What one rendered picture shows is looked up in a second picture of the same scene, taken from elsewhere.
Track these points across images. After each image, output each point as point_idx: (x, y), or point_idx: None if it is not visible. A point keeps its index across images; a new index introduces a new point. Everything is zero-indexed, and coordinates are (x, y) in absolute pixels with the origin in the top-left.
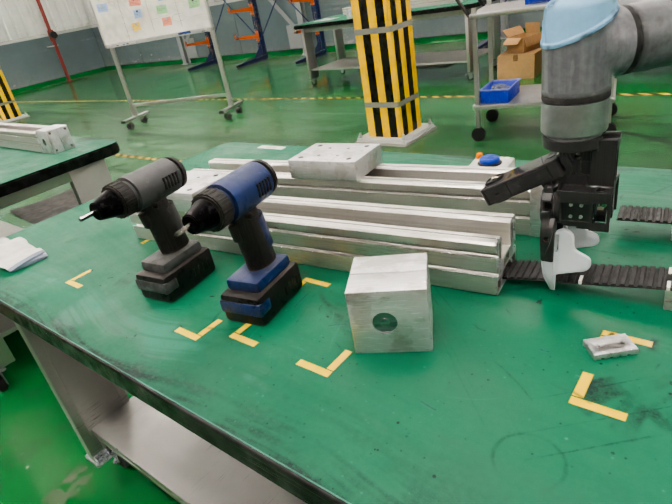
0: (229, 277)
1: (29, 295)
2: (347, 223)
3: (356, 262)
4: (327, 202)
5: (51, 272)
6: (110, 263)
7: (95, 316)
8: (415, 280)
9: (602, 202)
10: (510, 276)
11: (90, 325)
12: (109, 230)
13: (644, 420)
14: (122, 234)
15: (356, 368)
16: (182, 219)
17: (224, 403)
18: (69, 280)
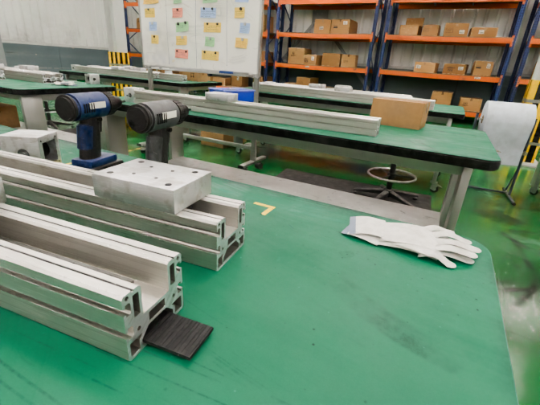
0: (114, 153)
1: (296, 201)
2: (13, 155)
3: (38, 136)
4: (6, 169)
5: (305, 217)
6: (247, 218)
7: (218, 186)
8: (20, 130)
9: None
10: None
11: (217, 182)
12: (306, 264)
13: None
14: (275, 254)
15: (66, 161)
16: (120, 100)
17: (127, 158)
18: (273, 208)
